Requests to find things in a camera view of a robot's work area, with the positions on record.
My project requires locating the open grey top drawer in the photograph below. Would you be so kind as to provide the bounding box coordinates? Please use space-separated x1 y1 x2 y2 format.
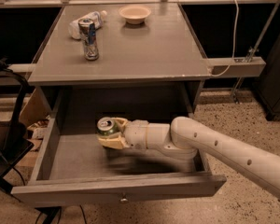
12 105 227 207

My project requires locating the grey wooden cabinet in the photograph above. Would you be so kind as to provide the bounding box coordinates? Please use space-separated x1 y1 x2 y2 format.
29 3 209 134

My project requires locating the silver drawer knob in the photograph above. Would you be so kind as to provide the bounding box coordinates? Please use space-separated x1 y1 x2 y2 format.
119 195 129 203

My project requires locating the silver blue energy drink can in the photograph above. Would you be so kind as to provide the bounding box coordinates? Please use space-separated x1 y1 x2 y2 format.
79 21 99 61

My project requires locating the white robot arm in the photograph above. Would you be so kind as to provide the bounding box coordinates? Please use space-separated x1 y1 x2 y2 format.
96 117 280 200

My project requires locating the black chair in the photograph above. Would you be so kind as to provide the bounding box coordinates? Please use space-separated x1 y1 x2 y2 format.
0 60 34 194

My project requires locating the metal diagonal rod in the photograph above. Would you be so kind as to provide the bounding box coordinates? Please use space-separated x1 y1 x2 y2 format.
230 0 280 105

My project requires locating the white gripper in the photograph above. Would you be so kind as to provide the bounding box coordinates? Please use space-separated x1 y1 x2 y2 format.
97 117 172 150

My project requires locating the white paper bowl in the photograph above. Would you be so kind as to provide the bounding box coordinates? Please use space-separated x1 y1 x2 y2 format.
119 5 151 25

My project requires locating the grey horizontal rail beam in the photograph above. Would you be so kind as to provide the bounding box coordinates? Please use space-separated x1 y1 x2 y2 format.
208 57 266 77

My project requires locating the white cable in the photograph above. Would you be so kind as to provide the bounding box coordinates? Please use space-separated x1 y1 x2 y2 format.
210 0 240 78

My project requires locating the green soda can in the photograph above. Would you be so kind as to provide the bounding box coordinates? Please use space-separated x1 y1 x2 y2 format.
96 117 119 136

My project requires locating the dark cabinet at right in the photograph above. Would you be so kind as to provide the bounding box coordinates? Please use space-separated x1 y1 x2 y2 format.
256 34 280 120

